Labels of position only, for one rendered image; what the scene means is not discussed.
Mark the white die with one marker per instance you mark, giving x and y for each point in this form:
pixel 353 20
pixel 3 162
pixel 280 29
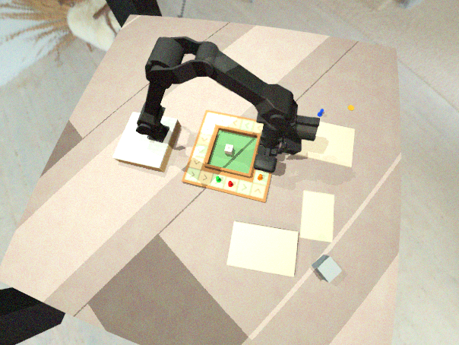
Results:
pixel 228 149

